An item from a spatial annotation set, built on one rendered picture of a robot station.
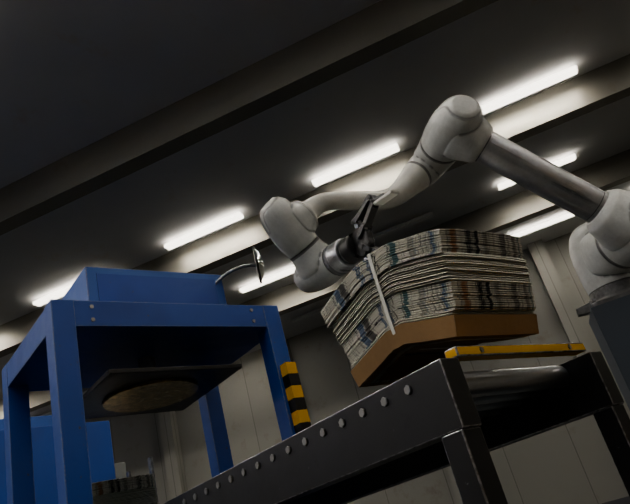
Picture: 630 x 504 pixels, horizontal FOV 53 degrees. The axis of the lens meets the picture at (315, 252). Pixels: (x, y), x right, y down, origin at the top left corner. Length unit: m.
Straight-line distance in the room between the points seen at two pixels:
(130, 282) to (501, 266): 1.61
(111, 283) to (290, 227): 1.06
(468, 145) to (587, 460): 11.13
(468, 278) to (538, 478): 11.52
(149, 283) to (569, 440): 10.84
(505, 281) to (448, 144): 0.62
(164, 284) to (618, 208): 1.70
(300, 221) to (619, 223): 0.89
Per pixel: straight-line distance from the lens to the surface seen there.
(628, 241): 2.00
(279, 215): 1.72
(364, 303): 1.45
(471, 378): 1.27
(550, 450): 12.79
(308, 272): 1.74
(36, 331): 2.50
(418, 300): 1.34
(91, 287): 2.55
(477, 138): 1.91
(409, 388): 1.16
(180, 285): 2.71
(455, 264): 1.30
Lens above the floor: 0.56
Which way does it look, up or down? 25 degrees up
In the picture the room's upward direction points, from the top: 16 degrees counter-clockwise
